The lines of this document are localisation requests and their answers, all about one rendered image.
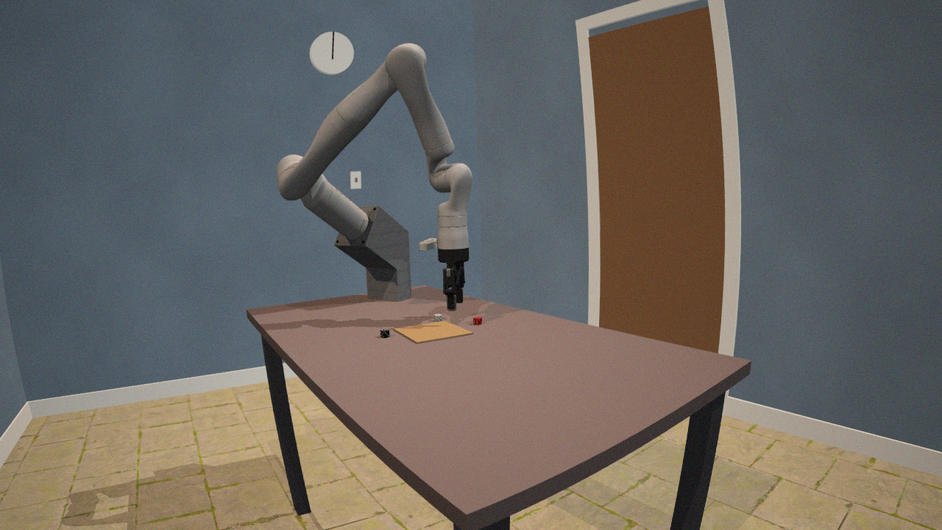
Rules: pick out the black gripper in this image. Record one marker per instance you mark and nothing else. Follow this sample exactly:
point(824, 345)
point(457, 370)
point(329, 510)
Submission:
point(453, 274)

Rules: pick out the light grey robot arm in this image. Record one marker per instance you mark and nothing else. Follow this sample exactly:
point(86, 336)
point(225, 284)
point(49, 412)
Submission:
point(301, 177)

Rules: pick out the tan square mat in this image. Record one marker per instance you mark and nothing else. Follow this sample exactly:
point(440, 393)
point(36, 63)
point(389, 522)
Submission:
point(432, 332)

